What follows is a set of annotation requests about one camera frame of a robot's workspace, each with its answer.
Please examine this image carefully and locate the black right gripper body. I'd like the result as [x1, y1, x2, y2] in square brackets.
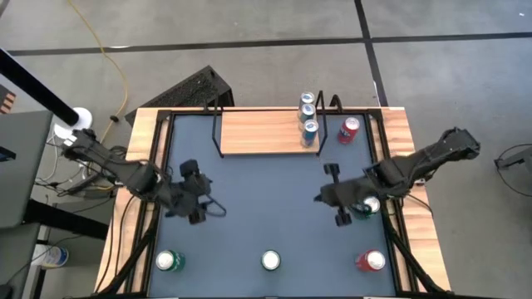
[314, 178, 377, 208]

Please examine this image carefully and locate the green Sprite can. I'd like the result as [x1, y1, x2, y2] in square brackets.
[155, 249, 186, 273]
[260, 249, 283, 272]
[348, 195, 382, 221]

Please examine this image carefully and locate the grey desk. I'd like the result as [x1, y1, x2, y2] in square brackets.
[0, 110, 54, 230]

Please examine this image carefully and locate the orange striped box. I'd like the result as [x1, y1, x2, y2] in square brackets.
[0, 85, 17, 115]

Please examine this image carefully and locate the wooden shelf with black frame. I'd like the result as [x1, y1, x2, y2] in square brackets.
[203, 89, 345, 159]

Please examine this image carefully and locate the yellow cable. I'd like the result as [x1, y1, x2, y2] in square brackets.
[67, 0, 129, 140]

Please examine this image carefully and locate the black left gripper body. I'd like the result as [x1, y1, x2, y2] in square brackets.
[165, 172, 213, 217]

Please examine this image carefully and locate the black perforated metal case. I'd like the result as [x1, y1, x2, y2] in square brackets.
[124, 65, 235, 126]

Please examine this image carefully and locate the white round pole base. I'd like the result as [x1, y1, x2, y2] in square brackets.
[71, 106, 94, 130]

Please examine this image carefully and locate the blue silver Red Bull can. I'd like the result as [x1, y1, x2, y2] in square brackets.
[299, 119, 320, 149]
[298, 91, 317, 108]
[298, 102, 318, 125]

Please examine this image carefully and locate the white blue container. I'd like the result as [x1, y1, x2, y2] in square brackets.
[31, 243, 70, 269]

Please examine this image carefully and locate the black metal rig frame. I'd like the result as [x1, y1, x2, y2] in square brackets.
[94, 105, 452, 299]

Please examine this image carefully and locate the red Fanta can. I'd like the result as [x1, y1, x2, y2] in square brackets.
[354, 248, 387, 273]
[337, 116, 362, 145]

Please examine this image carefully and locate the black pole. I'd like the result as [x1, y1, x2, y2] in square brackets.
[0, 47, 81, 127]

